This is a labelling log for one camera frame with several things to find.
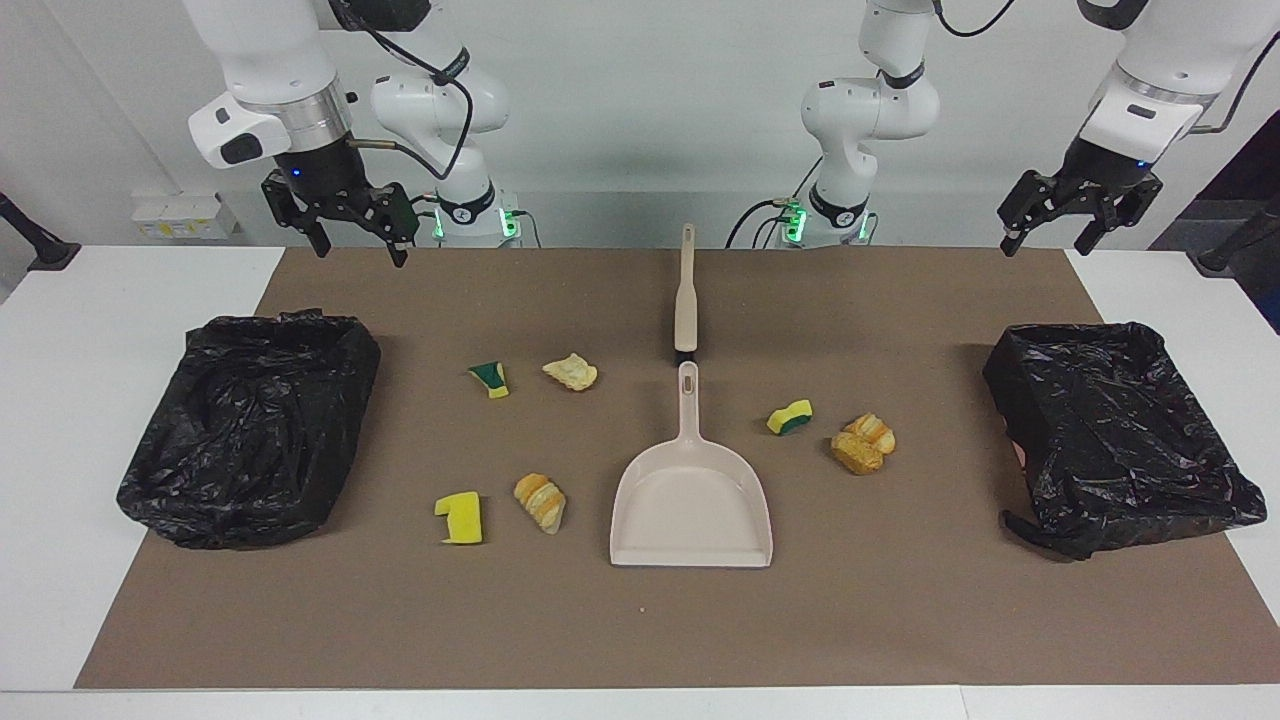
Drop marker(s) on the notched yellow sponge piece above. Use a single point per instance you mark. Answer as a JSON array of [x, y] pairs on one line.
[[462, 520]]

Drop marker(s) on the dark furniture panel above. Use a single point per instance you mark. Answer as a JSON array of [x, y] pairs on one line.
[[1255, 175]]

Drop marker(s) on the white wall socket boxes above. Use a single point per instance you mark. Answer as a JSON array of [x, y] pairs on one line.
[[185, 216]]

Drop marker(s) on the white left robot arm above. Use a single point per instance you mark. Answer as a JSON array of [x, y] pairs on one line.
[[870, 110]]

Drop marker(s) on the pale crumpled bread piece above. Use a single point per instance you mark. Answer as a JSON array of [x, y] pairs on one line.
[[572, 372]]

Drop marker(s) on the brown bread bun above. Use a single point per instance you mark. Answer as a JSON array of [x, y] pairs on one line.
[[856, 456]]

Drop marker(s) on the striped croissant bread piece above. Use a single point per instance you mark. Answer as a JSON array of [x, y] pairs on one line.
[[541, 503]]

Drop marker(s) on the brown table mat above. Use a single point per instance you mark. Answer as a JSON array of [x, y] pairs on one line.
[[640, 620]]

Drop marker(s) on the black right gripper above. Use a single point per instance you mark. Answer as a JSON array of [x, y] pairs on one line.
[[320, 175]]

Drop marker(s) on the green yellow sponge wedge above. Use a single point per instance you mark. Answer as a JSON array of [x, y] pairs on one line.
[[490, 380]]

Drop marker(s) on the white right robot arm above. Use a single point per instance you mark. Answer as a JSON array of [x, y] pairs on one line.
[[270, 60]]

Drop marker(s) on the black bag lined bin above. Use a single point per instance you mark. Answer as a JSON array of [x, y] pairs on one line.
[[250, 430], [1110, 430]]

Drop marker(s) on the beige plastic dustpan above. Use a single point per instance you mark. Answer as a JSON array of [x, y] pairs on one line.
[[690, 510]]

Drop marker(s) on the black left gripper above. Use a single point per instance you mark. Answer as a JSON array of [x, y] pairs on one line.
[[1105, 175]]

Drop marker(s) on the small striped bread roll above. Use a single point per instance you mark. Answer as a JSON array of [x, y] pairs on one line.
[[875, 430]]

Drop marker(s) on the wavy yellow green sponge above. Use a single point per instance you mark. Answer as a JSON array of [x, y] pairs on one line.
[[790, 417]]

